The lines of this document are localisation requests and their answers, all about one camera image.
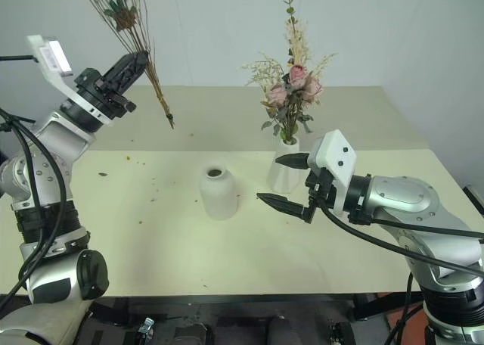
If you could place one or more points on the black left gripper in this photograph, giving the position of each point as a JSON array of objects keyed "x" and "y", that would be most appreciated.
[{"x": 107, "y": 101}]

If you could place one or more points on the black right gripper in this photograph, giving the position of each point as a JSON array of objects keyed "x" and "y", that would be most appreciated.
[{"x": 321, "y": 188}]

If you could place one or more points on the dried brown flower bouquet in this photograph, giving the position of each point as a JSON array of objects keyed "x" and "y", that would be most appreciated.
[{"x": 145, "y": 35}]

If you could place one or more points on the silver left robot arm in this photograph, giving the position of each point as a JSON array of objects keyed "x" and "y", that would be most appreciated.
[{"x": 56, "y": 133}]

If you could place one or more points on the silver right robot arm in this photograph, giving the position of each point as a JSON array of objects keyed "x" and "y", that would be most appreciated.
[{"x": 401, "y": 197}]

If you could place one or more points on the pink rose flower bouquet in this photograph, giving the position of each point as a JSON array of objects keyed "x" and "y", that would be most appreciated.
[{"x": 296, "y": 76}]

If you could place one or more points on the faceted white vase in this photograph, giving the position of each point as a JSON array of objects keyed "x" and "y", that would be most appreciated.
[{"x": 283, "y": 171}]

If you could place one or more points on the round white ceramic vase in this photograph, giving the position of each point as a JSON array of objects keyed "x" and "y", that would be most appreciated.
[{"x": 218, "y": 193}]

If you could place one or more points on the dark rounded shape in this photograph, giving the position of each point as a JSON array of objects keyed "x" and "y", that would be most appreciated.
[{"x": 191, "y": 334}]

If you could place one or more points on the small metal clamp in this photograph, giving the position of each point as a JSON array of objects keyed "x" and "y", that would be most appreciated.
[{"x": 146, "y": 328}]

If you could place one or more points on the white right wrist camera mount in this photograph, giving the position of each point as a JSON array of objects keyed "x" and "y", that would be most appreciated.
[{"x": 334, "y": 152}]

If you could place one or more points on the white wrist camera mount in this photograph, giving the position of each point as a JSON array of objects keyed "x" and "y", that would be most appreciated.
[
  {"x": 334, "y": 152},
  {"x": 53, "y": 59}
]

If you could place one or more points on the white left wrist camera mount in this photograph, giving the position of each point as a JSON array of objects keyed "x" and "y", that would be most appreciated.
[{"x": 53, "y": 59}]

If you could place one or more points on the black table frame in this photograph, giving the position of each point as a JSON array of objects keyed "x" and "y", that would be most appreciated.
[{"x": 378, "y": 305}]

